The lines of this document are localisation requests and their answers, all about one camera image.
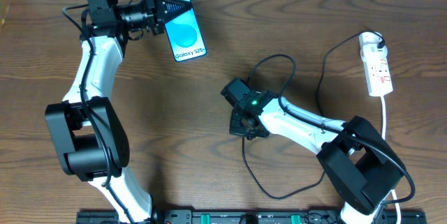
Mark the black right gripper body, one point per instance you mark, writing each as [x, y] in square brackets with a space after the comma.
[242, 125]

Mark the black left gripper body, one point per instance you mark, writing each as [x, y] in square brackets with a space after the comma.
[158, 13]

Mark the blue Galaxy smartphone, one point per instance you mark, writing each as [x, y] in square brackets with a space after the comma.
[185, 37]

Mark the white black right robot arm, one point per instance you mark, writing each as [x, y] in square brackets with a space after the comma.
[359, 163]

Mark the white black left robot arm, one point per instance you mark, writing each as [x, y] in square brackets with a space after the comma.
[88, 137]

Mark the white USB charger adapter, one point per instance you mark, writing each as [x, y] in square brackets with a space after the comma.
[372, 46]

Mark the white power strip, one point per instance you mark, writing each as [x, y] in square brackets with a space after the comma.
[378, 77]

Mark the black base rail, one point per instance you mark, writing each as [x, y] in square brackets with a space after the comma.
[183, 216]

